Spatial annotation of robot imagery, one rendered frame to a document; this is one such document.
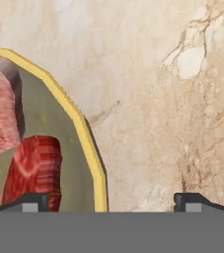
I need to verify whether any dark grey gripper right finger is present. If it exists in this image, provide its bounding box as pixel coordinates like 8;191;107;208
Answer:
173;192;224;213

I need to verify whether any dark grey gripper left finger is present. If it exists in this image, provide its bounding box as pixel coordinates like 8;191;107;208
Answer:
0;193;49;213

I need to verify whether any yellow-rimmed green bowl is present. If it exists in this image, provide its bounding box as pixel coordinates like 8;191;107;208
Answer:
0;45;110;213

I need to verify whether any dark red raw steak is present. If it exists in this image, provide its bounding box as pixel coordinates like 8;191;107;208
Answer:
1;134;64;212

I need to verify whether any pale pink raw steak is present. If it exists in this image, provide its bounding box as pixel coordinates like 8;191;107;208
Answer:
0;52;27;160

